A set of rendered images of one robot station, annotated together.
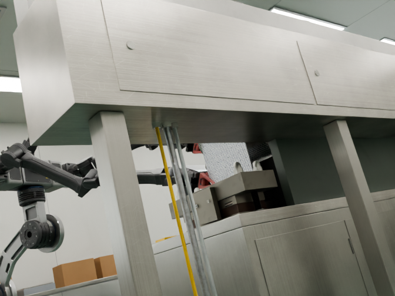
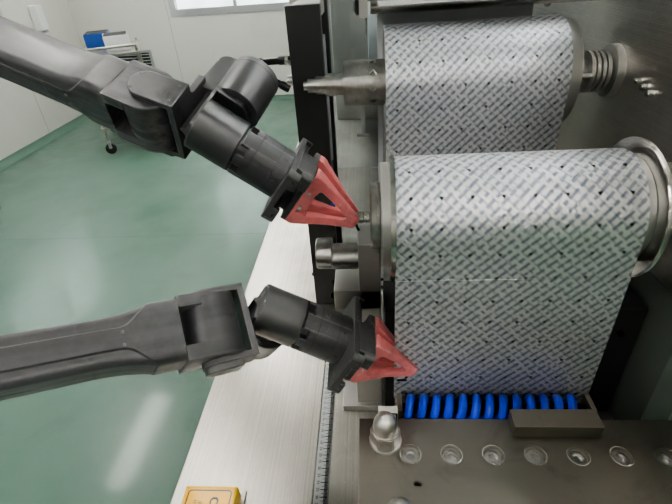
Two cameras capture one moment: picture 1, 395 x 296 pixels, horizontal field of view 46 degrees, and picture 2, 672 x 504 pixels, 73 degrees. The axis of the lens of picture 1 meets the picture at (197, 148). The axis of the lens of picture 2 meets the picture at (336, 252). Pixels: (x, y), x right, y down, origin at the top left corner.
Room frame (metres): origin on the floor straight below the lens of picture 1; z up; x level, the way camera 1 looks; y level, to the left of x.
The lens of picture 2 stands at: (1.59, 0.28, 1.49)
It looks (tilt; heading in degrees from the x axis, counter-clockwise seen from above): 33 degrees down; 318
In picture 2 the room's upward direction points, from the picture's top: 4 degrees counter-clockwise
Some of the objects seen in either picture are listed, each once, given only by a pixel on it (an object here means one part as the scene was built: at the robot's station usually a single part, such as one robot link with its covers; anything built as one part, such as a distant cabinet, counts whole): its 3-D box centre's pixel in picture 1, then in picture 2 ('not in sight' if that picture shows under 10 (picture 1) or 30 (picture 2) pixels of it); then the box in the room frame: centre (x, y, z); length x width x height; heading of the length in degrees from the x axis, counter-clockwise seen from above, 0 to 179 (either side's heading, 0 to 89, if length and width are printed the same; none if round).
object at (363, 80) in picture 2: not in sight; (364, 83); (2.07, -0.23, 1.33); 0.06 x 0.06 x 0.06; 43
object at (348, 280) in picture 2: not in sight; (357, 326); (1.93, -0.06, 1.05); 0.06 x 0.05 x 0.31; 43
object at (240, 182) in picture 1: (220, 195); (550, 502); (1.64, -0.04, 1.00); 0.40 x 0.16 x 0.06; 43
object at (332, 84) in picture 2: not in sight; (324, 85); (2.11, -0.19, 1.33); 0.06 x 0.03 x 0.03; 43
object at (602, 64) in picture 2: not in sight; (587, 71); (1.84, -0.44, 1.33); 0.07 x 0.07 x 0.07; 43
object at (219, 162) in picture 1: (228, 167); (498, 343); (1.75, -0.10, 1.11); 0.23 x 0.01 x 0.18; 43
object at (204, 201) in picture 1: (205, 207); not in sight; (1.57, 0.02, 0.96); 0.10 x 0.03 x 0.11; 43
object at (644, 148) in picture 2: not in sight; (626, 208); (1.69, -0.23, 1.25); 0.15 x 0.01 x 0.15; 133
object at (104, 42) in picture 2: not in sight; (122, 89); (6.54, -1.45, 0.51); 0.91 x 0.58 x 1.02; 157
